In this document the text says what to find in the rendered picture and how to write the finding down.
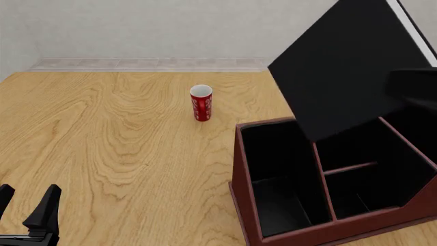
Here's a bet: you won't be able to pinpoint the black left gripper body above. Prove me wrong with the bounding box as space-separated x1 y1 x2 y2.
0 232 61 246

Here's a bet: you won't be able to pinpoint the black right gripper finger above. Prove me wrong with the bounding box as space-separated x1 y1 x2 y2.
386 67 437 111

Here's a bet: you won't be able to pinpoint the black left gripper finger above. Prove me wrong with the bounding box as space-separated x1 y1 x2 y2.
0 183 16 220
21 183 63 236

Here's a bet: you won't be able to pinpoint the black book with white pages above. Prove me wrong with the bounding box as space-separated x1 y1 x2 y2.
267 0 437 144

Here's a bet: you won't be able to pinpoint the red-brown desk caddy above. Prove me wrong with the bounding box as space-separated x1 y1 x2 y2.
227 115 437 246

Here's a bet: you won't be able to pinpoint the red mug with white pattern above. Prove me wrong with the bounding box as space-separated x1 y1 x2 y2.
189 84 214 123

